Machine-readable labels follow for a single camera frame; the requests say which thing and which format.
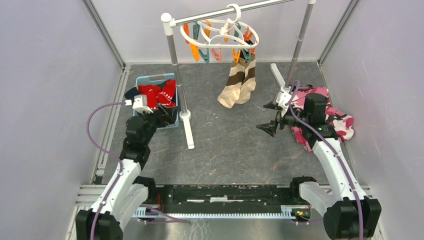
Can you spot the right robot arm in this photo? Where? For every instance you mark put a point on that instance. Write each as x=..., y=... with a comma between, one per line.
x=347, y=211

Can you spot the light blue plastic basket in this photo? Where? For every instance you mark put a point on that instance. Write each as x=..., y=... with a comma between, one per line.
x=158, y=80

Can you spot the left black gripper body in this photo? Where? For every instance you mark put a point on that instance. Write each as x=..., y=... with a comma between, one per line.
x=162, y=121

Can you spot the teal clothespin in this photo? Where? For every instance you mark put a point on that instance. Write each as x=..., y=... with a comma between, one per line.
x=237, y=30
x=196, y=32
x=245, y=54

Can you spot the orange clothespin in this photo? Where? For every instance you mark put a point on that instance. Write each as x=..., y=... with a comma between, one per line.
x=236, y=52
x=252, y=50
x=247, y=35
x=194, y=49

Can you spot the red sock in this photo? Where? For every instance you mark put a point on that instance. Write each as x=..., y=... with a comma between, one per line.
x=159, y=95

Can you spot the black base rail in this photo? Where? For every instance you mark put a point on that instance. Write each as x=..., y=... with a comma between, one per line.
x=224, y=199

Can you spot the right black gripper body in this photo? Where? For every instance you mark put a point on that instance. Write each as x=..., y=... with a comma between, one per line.
x=290, y=120

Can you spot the white clip hanger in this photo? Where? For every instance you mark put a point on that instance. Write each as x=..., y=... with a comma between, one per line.
x=217, y=29

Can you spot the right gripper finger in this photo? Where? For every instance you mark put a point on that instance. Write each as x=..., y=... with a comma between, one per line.
x=269, y=128
x=272, y=106

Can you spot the navy blue sock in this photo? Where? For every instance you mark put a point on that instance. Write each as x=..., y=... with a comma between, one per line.
x=131, y=93

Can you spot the pink clothespin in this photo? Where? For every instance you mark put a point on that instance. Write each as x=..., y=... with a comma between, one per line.
x=217, y=54

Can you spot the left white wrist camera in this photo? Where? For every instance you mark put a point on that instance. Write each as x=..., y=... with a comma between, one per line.
x=139, y=105

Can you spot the silver white drying rack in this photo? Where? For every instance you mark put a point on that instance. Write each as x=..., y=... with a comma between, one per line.
x=168, y=23

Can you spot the pink camouflage bag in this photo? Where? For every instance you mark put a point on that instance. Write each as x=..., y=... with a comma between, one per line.
x=342, y=122

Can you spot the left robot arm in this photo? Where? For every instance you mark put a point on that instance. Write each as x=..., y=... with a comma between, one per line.
x=127, y=190

